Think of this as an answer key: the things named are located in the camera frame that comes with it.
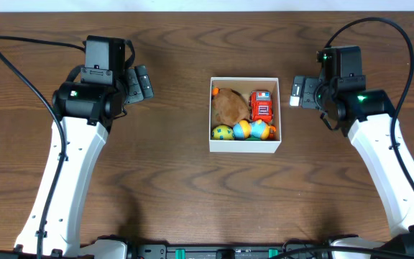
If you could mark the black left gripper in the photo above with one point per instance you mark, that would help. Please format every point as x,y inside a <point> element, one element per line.
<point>139,83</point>

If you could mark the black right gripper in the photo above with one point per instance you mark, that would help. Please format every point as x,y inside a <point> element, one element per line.
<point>308,92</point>

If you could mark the red toy truck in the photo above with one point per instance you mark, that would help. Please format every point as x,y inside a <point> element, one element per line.
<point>260,103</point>

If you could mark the blue duck toy figure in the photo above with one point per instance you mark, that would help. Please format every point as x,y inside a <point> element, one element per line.
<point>256,130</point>

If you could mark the brown plush toy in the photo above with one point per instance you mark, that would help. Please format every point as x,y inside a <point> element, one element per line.
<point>229,107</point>

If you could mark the yellow ball with blue letters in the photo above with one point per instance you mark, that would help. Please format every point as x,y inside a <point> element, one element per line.
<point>222,132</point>

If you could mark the green ridged plastic ball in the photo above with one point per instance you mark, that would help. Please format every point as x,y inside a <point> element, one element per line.
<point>252,139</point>

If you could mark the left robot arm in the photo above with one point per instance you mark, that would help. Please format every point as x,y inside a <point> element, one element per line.
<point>83,110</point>

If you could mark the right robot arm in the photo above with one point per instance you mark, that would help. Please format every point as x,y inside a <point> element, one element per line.
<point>366,118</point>

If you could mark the white cardboard box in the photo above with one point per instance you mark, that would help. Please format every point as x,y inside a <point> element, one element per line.
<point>243,88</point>

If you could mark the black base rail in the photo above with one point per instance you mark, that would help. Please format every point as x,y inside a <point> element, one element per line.
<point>163,250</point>

